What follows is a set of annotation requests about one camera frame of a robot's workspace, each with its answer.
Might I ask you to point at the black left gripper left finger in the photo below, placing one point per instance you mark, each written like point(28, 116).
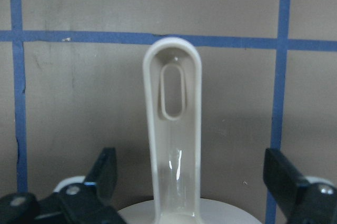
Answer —
point(103, 175)

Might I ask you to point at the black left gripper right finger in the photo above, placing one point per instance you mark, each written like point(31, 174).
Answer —
point(286, 184)

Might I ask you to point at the beige plastic dustpan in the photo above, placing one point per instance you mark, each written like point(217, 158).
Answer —
point(172, 72)

